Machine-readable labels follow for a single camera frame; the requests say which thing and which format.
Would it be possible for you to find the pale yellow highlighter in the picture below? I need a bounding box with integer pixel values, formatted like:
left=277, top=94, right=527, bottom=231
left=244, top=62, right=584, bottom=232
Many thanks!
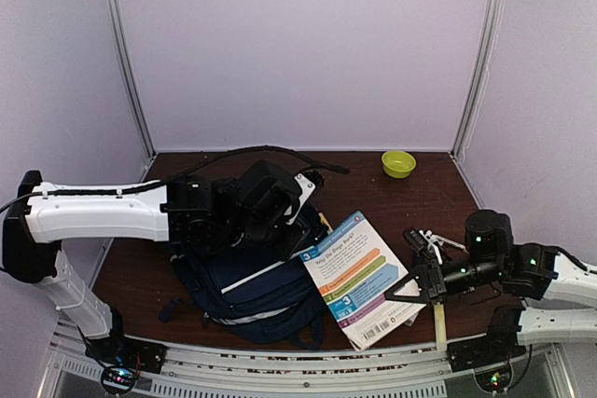
left=433, top=304, right=448, bottom=351

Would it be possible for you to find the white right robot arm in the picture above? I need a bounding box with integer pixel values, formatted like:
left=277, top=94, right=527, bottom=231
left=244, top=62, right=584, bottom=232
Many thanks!
left=384, top=209, right=596, bottom=370

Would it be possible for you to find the blue striped reader book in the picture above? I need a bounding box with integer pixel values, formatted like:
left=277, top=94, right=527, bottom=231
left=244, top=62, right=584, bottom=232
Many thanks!
left=299, top=212, right=424, bottom=351

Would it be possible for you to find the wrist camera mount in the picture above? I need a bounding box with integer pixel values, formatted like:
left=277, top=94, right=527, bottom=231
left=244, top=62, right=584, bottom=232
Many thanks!
left=418, top=229, right=446, bottom=266
left=284, top=170, right=324, bottom=225

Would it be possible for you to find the grey marker pen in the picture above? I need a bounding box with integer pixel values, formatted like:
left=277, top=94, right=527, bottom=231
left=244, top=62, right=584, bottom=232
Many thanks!
left=436, top=235, right=467, bottom=252

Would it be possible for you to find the yellow pink spine paperback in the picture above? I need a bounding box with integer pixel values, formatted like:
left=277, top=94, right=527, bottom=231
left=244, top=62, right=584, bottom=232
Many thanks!
left=318, top=212, right=333, bottom=234

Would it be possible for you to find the lime green plastic bowl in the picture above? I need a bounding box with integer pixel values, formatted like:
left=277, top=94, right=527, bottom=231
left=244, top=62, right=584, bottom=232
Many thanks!
left=382, top=151, right=417, bottom=179

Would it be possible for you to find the aluminium corner post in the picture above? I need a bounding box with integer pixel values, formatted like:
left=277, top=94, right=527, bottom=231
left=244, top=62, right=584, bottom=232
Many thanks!
left=451, top=0, right=503, bottom=162
left=106, top=0, right=157, bottom=159

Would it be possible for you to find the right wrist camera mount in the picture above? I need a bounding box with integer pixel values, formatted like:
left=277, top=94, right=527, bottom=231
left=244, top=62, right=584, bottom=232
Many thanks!
left=418, top=229, right=446, bottom=266

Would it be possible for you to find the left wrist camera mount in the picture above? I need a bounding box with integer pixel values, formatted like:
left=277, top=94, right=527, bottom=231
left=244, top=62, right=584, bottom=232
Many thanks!
left=284, top=170, right=324, bottom=225

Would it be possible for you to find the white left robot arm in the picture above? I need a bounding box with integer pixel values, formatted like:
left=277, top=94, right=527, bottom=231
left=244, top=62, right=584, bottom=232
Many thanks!
left=2, top=159, right=328, bottom=372

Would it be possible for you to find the right aluminium corner post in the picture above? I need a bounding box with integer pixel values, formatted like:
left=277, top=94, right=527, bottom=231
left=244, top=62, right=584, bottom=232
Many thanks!
left=451, top=0, right=503, bottom=162

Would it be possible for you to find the left aluminium corner post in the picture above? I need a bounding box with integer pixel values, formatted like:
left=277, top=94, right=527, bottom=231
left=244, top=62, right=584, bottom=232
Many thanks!
left=106, top=0, right=157, bottom=159

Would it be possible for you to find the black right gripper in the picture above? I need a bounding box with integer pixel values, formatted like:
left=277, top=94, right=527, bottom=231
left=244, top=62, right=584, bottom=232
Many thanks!
left=385, top=256, right=506, bottom=308

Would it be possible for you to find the navy blue student backpack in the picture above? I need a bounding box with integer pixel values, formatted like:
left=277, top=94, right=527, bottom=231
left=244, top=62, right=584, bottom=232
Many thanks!
left=157, top=201, right=330, bottom=351

